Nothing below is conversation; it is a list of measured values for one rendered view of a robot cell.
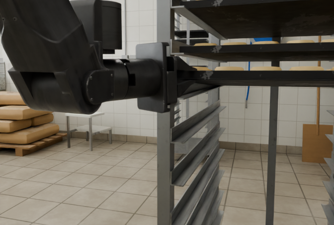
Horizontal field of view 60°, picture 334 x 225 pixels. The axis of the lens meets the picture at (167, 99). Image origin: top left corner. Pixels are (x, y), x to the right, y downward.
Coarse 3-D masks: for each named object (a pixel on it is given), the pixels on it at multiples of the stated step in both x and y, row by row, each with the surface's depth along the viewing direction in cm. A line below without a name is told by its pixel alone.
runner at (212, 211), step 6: (216, 192) 118; (222, 192) 120; (216, 198) 115; (210, 204) 105; (216, 204) 110; (210, 210) 105; (216, 210) 105; (210, 216) 101; (204, 222) 96; (210, 222) 97
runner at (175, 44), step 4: (172, 40) 58; (172, 44) 58; (176, 44) 60; (180, 44) 63; (184, 44) 66; (172, 48) 58; (176, 48) 60; (172, 52) 58; (176, 52) 61; (184, 56) 65; (188, 56) 65; (192, 56) 65; (196, 56) 67; (200, 56) 71; (208, 60) 90; (212, 60) 90; (216, 60) 92
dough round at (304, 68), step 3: (303, 66) 45; (306, 66) 45; (309, 66) 45; (312, 66) 45; (291, 69) 47; (294, 69) 46; (297, 69) 46; (300, 69) 45; (303, 69) 45; (306, 69) 45; (309, 69) 45; (312, 69) 44; (315, 69) 44; (318, 69) 45; (321, 69) 45
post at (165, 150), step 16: (160, 0) 57; (160, 16) 58; (160, 32) 58; (160, 128) 60; (160, 144) 60; (160, 160) 61; (160, 176) 61; (160, 192) 61; (160, 208) 62; (160, 224) 62
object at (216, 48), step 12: (180, 48) 60; (192, 48) 59; (204, 48) 58; (216, 48) 57; (228, 48) 57; (240, 48) 56; (252, 48) 55; (264, 48) 54; (276, 48) 54; (288, 48) 53; (300, 48) 52; (312, 48) 52; (324, 48) 51; (228, 60) 99; (240, 60) 99; (252, 60) 99; (264, 60) 99; (276, 60) 99; (288, 60) 99; (300, 60) 99; (312, 60) 99; (324, 60) 99
